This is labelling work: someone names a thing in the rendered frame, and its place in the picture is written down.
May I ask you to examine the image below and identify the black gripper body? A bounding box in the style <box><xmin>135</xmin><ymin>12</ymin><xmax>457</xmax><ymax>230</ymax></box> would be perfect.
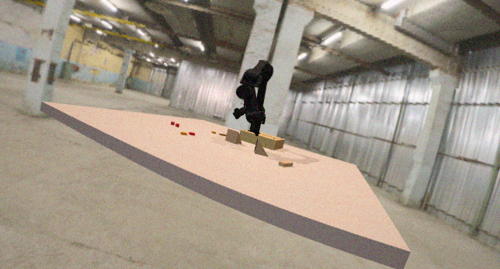
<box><xmin>244</xmin><ymin>98</ymin><xmax>263</xmax><ymax>120</ymax></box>

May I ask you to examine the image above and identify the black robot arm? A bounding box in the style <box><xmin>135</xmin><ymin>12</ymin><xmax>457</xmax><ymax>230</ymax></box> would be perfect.
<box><xmin>233</xmin><ymin>60</ymin><xmax>273</xmax><ymax>124</ymax></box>

